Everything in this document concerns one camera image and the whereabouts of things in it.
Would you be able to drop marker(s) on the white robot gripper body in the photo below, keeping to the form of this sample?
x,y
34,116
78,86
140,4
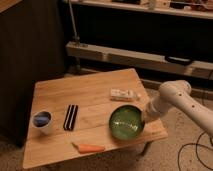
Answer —
x,y
155,109

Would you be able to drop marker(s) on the green ceramic bowl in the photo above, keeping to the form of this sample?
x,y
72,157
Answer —
x,y
125,122

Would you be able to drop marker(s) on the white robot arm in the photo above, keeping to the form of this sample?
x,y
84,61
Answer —
x,y
177,94

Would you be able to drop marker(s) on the small white box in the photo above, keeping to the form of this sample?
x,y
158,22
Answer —
x,y
123,95

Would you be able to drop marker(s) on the long white shelf beam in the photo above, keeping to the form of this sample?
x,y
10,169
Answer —
x,y
137,59

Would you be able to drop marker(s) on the wooden table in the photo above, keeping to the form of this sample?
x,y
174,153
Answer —
x,y
91,93

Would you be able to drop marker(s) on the black striped rectangular block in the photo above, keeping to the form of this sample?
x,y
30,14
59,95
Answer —
x,y
70,118

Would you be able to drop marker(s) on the orange carrot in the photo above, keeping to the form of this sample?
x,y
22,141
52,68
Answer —
x,y
86,148

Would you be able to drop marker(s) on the metal pole stand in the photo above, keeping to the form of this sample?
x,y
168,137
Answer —
x,y
77,42

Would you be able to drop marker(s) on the upper white shelf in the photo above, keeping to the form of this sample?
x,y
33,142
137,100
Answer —
x,y
141,8

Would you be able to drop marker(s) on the white cup with blue contents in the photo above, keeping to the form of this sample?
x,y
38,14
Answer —
x,y
43,122

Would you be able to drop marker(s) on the dark cabinet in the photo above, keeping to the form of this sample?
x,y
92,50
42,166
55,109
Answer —
x,y
31,49

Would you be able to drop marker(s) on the black handle on beam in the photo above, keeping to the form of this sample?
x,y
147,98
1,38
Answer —
x,y
179,61

